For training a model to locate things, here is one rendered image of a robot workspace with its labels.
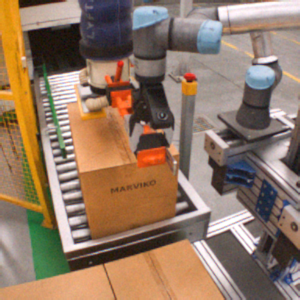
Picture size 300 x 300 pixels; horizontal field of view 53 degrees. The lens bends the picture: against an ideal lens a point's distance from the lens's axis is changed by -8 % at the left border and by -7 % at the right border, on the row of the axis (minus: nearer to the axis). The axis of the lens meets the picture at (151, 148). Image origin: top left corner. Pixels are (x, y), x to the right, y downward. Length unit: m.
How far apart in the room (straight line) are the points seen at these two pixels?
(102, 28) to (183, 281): 1.04
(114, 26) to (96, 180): 0.58
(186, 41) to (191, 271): 0.98
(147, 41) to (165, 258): 0.98
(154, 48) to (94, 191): 0.74
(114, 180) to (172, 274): 0.46
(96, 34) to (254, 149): 0.78
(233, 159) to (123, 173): 0.45
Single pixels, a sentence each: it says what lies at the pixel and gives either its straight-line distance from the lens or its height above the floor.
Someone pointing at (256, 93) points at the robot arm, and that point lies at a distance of 1.28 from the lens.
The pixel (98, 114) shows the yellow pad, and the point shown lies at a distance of 1.25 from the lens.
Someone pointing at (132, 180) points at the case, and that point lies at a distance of 1.29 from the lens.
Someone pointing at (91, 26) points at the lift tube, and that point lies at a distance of 1.23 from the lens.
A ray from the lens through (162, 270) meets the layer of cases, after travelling 1.38.
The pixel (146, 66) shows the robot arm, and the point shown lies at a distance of 0.71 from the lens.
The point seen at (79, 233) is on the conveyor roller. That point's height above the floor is 0.55.
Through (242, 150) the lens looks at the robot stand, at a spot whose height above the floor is 0.95.
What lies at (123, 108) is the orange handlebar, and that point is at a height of 1.23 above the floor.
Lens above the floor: 1.69
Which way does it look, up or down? 35 degrees down
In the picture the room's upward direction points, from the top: straight up
